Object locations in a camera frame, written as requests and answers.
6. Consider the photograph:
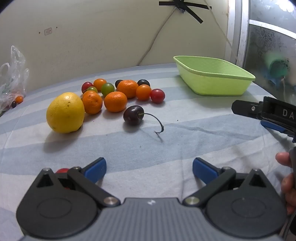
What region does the thin white string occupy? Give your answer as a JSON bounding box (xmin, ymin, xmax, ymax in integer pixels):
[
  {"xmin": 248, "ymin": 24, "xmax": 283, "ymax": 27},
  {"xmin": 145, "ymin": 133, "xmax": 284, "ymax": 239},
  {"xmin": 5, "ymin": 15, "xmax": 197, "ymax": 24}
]
[{"xmin": 205, "ymin": 0, "xmax": 241, "ymax": 66}]

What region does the striped blue bed sheet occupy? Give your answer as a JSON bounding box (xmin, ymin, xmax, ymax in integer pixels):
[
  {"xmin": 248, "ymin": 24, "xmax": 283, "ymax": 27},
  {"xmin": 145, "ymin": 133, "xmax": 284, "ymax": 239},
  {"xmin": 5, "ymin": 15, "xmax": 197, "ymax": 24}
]
[{"xmin": 0, "ymin": 62, "xmax": 296, "ymax": 241}]

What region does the orange mandarin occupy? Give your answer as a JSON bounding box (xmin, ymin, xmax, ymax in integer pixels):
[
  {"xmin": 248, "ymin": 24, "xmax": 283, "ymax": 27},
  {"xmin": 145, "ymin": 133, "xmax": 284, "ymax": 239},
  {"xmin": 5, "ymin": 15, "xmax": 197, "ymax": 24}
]
[
  {"xmin": 104, "ymin": 91, "xmax": 128, "ymax": 113},
  {"xmin": 82, "ymin": 90, "xmax": 103, "ymax": 115},
  {"xmin": 117, "ymin": 79, "xmax": 139, "ymax": 99}
]

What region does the green object behind glass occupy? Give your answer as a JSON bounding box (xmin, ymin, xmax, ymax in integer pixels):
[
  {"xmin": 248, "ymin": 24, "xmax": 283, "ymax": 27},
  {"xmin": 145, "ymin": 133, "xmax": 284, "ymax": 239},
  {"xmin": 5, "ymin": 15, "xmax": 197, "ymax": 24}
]
[{"xmin": 264, "ymin": 52, "xmax": 290, "ymax": 85}]

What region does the person's right hand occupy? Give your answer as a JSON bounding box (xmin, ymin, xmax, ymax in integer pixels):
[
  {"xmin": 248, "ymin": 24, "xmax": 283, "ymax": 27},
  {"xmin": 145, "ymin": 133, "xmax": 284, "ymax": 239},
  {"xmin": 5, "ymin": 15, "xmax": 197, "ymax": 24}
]
[{"xmin": 276, "ymin": 152, "xmax": 296, "ymax": 216}]

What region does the grey wall cable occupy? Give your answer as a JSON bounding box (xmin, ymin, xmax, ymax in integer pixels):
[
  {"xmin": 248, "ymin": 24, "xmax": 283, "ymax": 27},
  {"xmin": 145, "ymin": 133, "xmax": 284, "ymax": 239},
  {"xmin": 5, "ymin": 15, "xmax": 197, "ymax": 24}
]
[{"xmin": 138, "ymin": 6, "xmax": 183, "ymax": 67}]

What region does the black tape cross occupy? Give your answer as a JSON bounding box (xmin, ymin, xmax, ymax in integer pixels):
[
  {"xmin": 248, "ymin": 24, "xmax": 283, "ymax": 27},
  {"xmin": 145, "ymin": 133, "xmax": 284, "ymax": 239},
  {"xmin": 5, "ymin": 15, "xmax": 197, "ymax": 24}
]
[{"xmin": 159, "ymin": 0, "xmax": 212, "ymax": 24}]

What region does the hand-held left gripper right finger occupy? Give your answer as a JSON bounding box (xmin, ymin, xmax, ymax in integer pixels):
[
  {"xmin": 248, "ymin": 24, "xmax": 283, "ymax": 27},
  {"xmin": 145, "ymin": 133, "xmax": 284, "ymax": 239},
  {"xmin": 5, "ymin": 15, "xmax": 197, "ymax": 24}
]
[{"xmin": 183, "ymin": 157, "xmax": 270, "ymax": 208}]

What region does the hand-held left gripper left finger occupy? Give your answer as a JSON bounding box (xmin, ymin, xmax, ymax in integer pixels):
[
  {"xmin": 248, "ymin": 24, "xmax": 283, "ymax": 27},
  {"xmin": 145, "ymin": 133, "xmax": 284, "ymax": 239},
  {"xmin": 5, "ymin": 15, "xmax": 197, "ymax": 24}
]
[{"xmin": 32, "ymin": 157, "xmax": 121, "ymax": 208}]

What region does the clear plastic bag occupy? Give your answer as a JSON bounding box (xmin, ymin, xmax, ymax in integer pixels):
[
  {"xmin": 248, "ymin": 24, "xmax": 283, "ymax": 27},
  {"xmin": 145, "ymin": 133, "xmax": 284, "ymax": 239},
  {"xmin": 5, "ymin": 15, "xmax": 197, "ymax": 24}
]
[{"xmin": 0, "ymin": 46, "xmax": 30, "ymax": 116}]

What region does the dark cherry with stem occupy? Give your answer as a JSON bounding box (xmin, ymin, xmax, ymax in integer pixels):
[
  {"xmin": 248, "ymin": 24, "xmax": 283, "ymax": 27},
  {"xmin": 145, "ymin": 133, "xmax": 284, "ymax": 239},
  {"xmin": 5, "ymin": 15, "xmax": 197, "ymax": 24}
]
[{"xmin": 123, "ymin": 105, "xmax": 165, "ymax": 135}]

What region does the green cherry tomato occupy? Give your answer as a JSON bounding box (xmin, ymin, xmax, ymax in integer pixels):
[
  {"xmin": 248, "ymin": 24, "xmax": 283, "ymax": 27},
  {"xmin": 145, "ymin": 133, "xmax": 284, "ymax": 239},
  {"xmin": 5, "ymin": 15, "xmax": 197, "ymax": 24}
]
[{"xmin": 101, "ymin": 82, "xmax": 115, "ymax": 97}]

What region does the aluminium window frame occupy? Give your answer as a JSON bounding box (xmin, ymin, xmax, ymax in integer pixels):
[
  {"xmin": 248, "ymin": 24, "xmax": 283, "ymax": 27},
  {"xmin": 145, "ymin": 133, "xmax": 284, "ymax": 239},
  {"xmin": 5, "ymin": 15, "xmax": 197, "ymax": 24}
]
[{"xmin": 225, "ymin": 0, "xmax": 296, "ymax": 67}]

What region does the light green plastic basket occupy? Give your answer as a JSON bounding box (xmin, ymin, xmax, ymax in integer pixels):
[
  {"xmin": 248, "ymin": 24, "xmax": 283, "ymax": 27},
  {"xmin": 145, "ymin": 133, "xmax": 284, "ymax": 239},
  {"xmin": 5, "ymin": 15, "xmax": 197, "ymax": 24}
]
[{"xmin": 173, "ymin": 55, "xmax": 256, "ymax": 96}]

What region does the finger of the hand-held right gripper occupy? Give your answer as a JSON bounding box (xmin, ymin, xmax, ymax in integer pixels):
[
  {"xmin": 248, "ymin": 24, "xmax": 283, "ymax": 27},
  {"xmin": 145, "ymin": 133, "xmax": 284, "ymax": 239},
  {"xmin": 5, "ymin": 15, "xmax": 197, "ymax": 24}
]
[
  {"xmin": 260, "ymin": 120, "xmax": 296, "ymax": 142},
  {"xmin": 231, "ymin": 100, "xmax": 264, "ymax": 117}
]

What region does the yellow lemon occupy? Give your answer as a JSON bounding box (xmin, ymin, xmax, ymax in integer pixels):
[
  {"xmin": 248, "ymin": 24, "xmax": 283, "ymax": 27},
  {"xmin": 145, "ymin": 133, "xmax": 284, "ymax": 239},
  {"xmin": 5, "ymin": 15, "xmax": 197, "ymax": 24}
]
[{"xmin": 46, "ymin": 92, "xmax": 85, "ymax": 134}]

